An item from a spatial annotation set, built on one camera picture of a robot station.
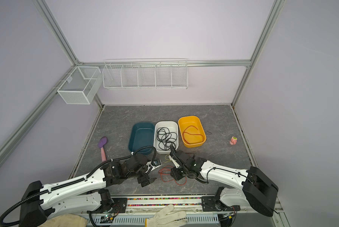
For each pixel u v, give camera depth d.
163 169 0.87
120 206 0.73
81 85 0.99
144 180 0.67
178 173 0.71
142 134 0.99
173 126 1.05
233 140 0.94
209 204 0.74
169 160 0.77
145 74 1.00
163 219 0.70
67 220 0.69
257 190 0.41
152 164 0.63
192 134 1.02
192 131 1.04
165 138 0.99
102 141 0.96
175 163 0.67
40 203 0.40
